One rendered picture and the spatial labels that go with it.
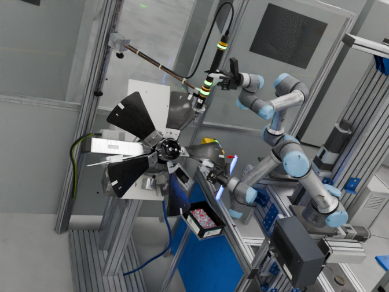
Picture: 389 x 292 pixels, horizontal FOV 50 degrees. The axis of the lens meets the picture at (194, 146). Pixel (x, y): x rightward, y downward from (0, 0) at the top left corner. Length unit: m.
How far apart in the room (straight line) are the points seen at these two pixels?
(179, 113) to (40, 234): 1.50
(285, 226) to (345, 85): 4.11
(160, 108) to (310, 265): 1.24
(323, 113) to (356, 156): 3.44
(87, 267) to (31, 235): 0.51
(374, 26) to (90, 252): 4.30
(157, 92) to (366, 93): 1.20
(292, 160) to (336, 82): 3.88
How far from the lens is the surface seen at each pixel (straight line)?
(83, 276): 2.97
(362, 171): 2.71
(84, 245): 3.15
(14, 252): 3.16
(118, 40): 2.43
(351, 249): 2.68
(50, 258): 3.15
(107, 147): 2.27
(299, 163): 2.07
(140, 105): 2.19
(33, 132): 2.94
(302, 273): 1.96
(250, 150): 3.47
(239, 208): 2.22
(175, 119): 2.32
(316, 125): 6.08
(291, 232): 2.00
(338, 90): 5.94
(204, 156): 2.33
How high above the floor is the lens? 2.31
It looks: 28 degrees down
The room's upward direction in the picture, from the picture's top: 21 degrees clockwise
